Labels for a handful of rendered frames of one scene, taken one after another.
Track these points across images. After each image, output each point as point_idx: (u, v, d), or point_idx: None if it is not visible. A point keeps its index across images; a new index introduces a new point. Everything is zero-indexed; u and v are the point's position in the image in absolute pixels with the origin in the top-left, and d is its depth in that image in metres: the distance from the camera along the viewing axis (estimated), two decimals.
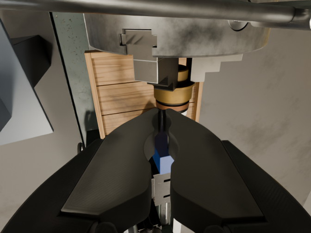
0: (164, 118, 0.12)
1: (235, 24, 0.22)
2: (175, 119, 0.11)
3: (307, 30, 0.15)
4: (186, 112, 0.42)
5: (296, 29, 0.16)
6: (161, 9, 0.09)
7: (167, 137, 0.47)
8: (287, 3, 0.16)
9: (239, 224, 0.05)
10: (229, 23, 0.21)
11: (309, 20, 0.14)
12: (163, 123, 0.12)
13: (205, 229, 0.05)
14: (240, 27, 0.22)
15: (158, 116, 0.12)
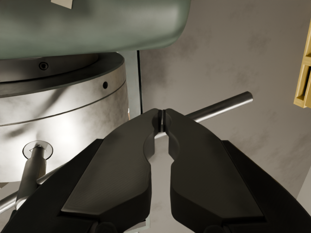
0: (164, 118, 0.12)
1: (35, 144, 0.24)
2: (175, 119, 0.11)
3: (23, 193, 0.17)
4: None
5: (24, 186, 0.18)
6: (160, 132, 0.18)
7: None
8: None
9: (239, 224, 0.05)
10: (42, 141, 0.24)
11: None
12: (163, 123, 0.12)
13: (205, 229, 0.05)
14: (26, 146, 0.23)
15: (158, 116, 0.12)
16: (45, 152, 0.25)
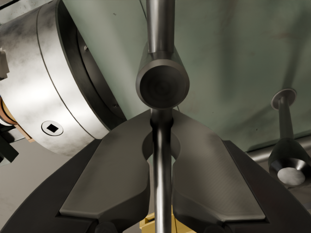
0: None
1: (57, 126, 0.31)
2: (177, 119, 0.11)
3: (187, 87, 0.08)
4: (9, 124, 0.46)
5: (184, 78, 0.09)
6: None
7: None
8: None
9: (240, 225, 0.05)
10: (62, 129, 0.31)
11: (170, 108, 0.08)
12: None
13: (205, 229, 0.05)
14: (53, 121, 0.30)
15: None
16: (52, 132, 0.31)
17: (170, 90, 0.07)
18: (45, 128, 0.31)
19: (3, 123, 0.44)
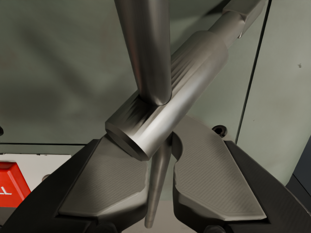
0: None
1: None
2: None
3: (156, 150, 0.07)
4: None
5: (170, 133, 0.07)
6: (151, 206, 0.19)
7: None
8: None
9: (241, 225, 0.05)
10: None
11: (139, 155, 0.08)
12: None
13: (205, 229, 0.05)
14: None
15: None
16: None
17: (129, 150, 0.07)
18: None
19: None
